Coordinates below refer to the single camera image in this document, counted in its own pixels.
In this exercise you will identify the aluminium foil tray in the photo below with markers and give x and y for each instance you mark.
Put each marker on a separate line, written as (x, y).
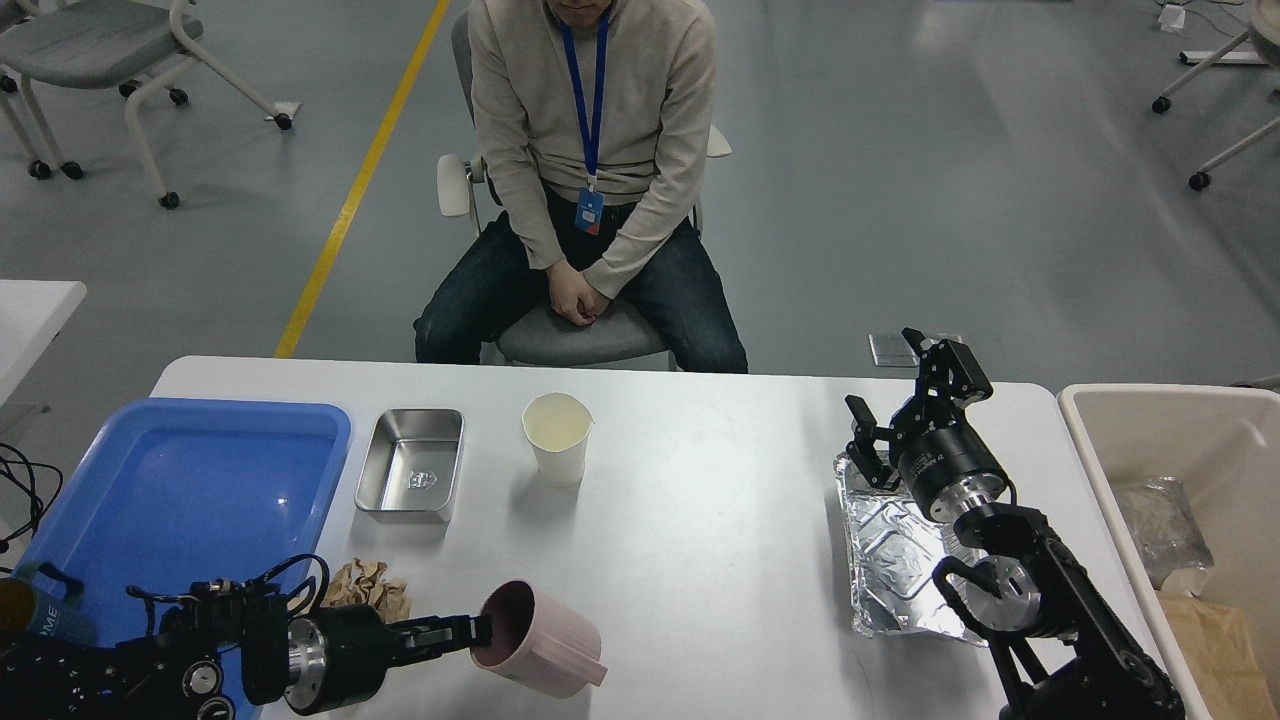
(892, 552)

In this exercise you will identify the white paper cup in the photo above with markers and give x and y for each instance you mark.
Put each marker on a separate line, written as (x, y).
(557, 427)

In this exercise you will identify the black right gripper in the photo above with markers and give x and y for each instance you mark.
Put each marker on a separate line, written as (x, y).
(948, 468)

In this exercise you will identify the blue plastic tray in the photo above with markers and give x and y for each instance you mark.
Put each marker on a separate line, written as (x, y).
(175, 491)

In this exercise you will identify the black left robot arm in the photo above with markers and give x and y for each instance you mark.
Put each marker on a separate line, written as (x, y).
(174, 671)

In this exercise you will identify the seated person beige sweater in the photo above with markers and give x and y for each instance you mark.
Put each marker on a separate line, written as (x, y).
(600, 150)

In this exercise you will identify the beige plastic bin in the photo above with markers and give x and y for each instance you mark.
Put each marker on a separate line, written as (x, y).
(1187, 482)

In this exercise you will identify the grey chair far left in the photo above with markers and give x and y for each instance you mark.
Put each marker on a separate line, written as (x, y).
(92, 45)

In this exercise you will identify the crumpled brown paper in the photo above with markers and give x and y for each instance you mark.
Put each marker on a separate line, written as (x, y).
(364, 582)

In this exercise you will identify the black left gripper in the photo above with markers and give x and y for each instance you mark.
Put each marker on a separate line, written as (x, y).
(339, 656)

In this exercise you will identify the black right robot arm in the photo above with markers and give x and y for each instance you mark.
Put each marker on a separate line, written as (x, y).
(1059, 649)

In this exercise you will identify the stainless steel rectangular container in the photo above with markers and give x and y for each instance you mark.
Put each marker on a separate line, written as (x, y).
(411, 466)

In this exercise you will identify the white side table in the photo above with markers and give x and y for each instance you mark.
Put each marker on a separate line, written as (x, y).
(32, 315)

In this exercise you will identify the metal floor socket plate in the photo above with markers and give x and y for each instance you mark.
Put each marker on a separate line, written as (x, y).
(891, 350)

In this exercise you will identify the clear plastic bag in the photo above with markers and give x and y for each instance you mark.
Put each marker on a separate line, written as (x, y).
(1170, 544)

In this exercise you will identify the grey office chair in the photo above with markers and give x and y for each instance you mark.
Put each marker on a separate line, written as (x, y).
(590, 340)

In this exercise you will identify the pink mug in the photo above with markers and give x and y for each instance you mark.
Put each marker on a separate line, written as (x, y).
(539, 642)

